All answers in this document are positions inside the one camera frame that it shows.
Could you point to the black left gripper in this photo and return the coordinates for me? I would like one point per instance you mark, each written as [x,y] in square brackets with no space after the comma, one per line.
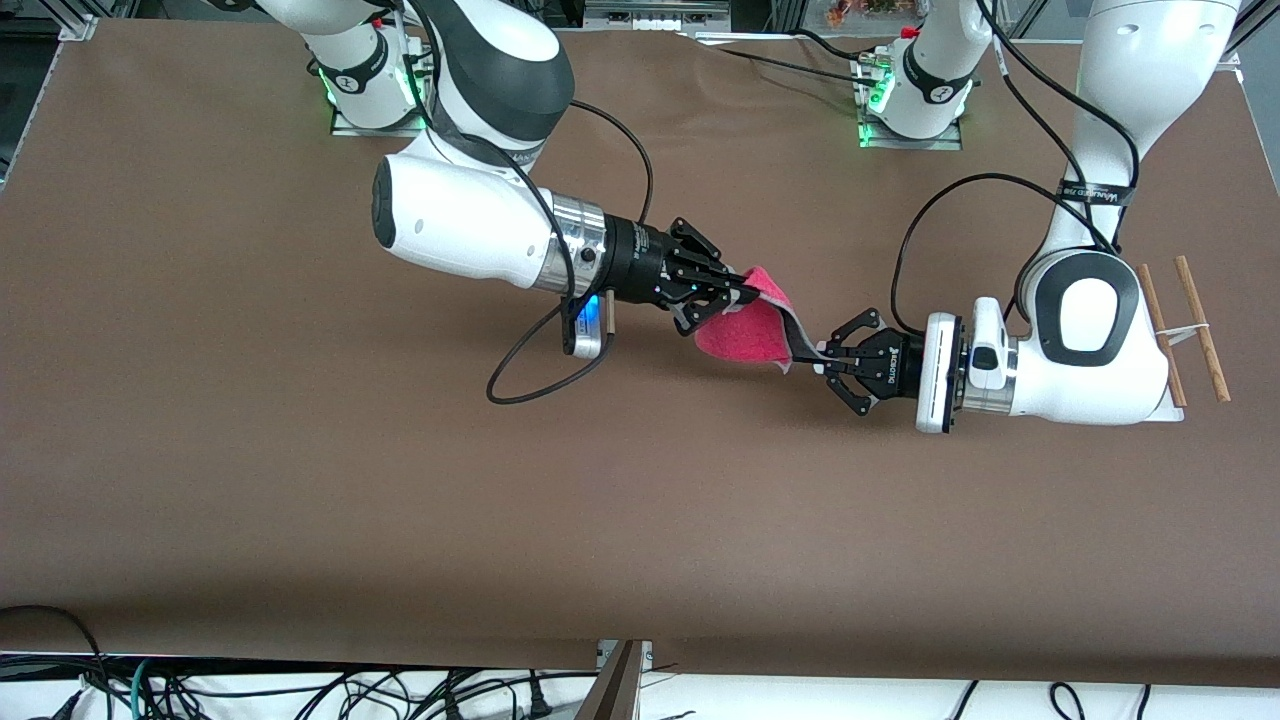
[897,366]

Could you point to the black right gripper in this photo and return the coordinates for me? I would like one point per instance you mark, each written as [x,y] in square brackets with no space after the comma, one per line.
[637,262]

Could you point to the pink microfibre towel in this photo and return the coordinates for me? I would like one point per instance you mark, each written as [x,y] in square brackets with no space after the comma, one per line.
[740,338]

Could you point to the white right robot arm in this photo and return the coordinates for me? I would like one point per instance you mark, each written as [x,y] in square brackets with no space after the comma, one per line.
[450,220]

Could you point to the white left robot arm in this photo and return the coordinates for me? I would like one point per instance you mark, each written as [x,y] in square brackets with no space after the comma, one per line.
[1090,380]

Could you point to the white rack base tray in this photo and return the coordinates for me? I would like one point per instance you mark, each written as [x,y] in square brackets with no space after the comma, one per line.
[1170,412]

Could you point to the white rack crossbar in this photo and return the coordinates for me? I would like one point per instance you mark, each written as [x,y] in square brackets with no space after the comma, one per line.
[1188,333]

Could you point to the white paper sheet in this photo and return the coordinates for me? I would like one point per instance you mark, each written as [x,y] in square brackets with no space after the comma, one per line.
[745,39]

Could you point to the brown table cover sheet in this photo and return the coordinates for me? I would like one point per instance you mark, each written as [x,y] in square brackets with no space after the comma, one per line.
[640,520]

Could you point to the grey power strip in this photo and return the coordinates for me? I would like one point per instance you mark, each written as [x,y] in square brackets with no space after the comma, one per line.
[655,15]

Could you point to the orange red cluttered object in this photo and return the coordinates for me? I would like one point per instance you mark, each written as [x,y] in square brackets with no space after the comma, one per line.
[875,10]

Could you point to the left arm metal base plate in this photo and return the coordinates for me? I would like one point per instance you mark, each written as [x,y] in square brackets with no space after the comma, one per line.
[950,143]

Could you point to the small metal bracket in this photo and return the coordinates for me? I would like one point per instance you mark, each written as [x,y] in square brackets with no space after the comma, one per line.
[645,652]

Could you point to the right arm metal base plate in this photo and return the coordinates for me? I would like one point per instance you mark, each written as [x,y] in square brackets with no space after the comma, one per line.
[350,128]

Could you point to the brown wooden post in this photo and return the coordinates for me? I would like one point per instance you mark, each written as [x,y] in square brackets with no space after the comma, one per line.
[610,690]

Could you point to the aluminium frame profile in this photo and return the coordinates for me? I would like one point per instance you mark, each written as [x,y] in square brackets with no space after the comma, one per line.
[1235,55]

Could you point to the aluminium corner bracket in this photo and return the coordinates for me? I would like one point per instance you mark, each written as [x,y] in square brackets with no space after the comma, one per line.
[80,27]

